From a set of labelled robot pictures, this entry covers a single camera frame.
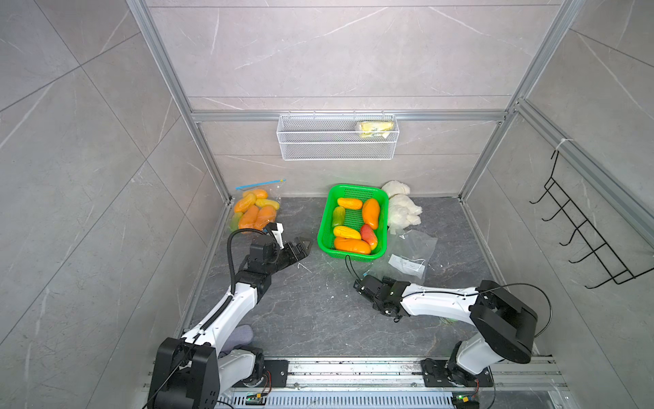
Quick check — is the clear zip-top bag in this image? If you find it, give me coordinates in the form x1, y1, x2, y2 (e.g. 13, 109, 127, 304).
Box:
375, 230, 438, 285
229, 179, 286, 231

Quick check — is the green yellow mango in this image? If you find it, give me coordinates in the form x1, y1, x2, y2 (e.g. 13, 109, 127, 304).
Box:
229, 212, 244, 232

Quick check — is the yellow orange mango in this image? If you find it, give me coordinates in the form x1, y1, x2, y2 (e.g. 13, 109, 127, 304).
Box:
234, 193, 257, 213

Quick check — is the large orange mango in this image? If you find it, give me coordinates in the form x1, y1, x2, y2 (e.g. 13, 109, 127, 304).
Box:
361, 198, 381, 230

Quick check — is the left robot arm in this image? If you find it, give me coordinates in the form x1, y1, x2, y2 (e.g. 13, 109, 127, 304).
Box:
144, 223, 312, 408

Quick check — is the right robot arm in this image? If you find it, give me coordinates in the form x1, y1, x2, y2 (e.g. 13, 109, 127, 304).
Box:
345, 257, 553, 387

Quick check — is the orange mango at basket front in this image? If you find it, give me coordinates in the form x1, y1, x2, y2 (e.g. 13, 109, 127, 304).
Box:
334, 237, 371, 255

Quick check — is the red mango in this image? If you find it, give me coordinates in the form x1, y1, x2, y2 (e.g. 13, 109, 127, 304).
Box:
359, 224, 378, 251

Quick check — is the green plastic basket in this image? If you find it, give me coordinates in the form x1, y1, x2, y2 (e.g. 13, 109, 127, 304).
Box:
318, 184, 389, 262

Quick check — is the white plush toy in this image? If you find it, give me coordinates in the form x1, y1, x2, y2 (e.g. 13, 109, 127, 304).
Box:
381, 181, 422, 234

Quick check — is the grey purple cloth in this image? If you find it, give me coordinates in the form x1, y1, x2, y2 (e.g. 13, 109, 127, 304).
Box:
221, 325, 254, 354

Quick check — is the metal base rail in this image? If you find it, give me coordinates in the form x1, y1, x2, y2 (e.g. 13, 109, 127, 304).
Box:
137, 356, 568, 409

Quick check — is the white wire wall basket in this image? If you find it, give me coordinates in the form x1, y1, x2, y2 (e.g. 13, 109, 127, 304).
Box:
276, 112, 400, 161

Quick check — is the yellow sponge in wire basket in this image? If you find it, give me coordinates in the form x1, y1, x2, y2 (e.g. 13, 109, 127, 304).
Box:
355, 121, 395, 139

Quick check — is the black wall hook rack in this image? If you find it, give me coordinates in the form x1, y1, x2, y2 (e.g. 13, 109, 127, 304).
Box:
529, 150, 653, 290

